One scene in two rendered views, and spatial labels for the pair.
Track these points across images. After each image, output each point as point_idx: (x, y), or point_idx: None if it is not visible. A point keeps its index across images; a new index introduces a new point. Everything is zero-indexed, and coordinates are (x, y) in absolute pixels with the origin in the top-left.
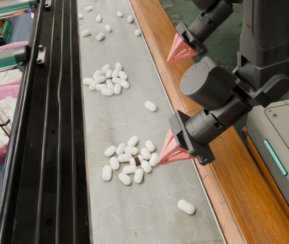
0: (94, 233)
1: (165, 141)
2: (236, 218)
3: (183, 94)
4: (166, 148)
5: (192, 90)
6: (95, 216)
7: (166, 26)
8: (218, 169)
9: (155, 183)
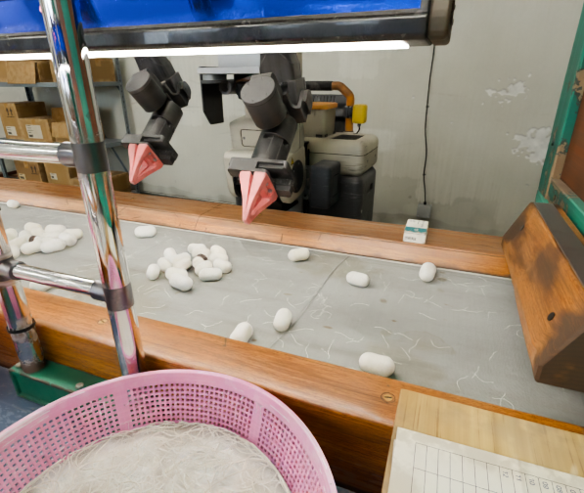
0: (247, 322)
1: (243, 188)
2: (341, 233)
3: (174, 209)
4: (251, 191)
5: (267, 93)
6: (223, 314)
7: (61, 187)
8: (286, 224)
9: (245, 265)
